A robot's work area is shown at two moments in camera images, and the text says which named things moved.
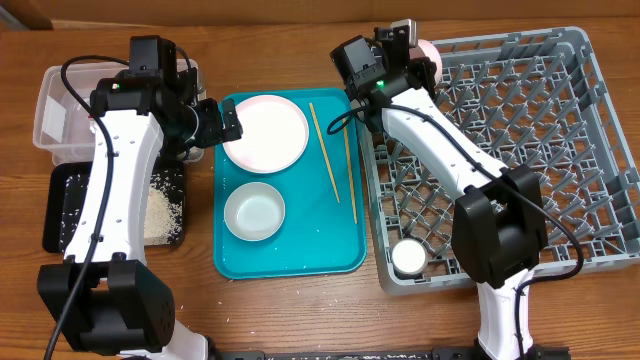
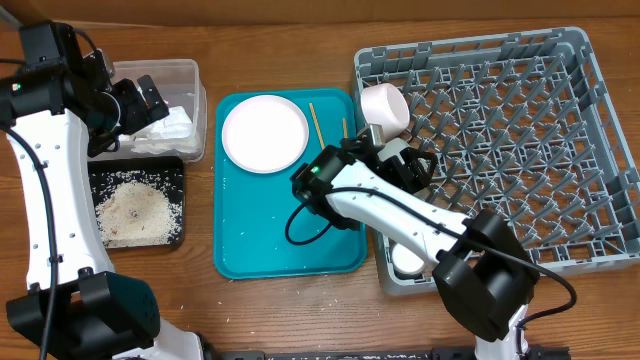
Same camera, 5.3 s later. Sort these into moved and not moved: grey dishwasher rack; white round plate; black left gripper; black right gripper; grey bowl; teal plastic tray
Moved: black right gripper; black left gripper; grey bowl
Not moved: white round plate; grey dishwasher rack; teal plastic tray
